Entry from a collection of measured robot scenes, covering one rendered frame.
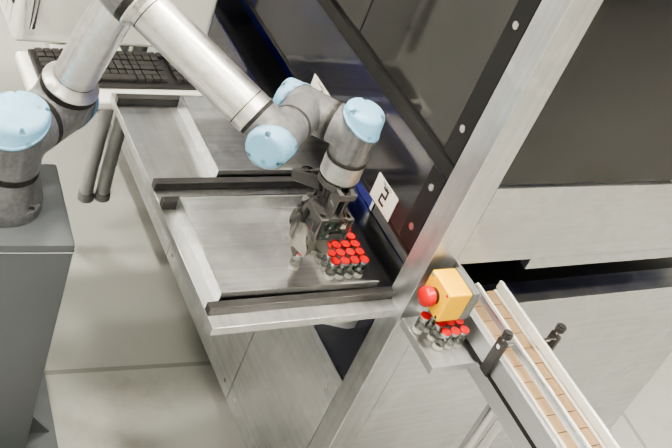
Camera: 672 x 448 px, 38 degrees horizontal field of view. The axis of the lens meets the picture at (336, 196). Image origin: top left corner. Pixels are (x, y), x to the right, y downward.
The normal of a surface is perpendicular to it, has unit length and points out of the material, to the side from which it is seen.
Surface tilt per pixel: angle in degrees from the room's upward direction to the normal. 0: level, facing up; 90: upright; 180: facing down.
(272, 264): 0
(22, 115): 8
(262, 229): 0
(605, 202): 90
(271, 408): 90
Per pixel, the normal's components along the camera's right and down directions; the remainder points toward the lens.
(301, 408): -0.85, 0.03
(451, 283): 0.33, -0.75
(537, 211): 0.40, 0.66
